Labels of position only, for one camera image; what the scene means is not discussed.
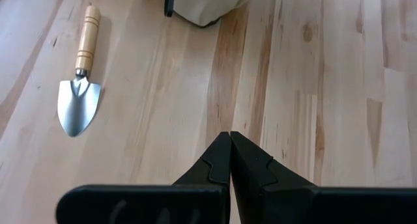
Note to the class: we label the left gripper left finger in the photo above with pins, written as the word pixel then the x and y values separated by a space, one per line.
pixel 195 201

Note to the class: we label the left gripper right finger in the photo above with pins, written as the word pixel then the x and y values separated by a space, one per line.
pixel 277 201

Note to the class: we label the beige green canvas gardening bag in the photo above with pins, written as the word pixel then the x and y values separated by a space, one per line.
pixel 205 6

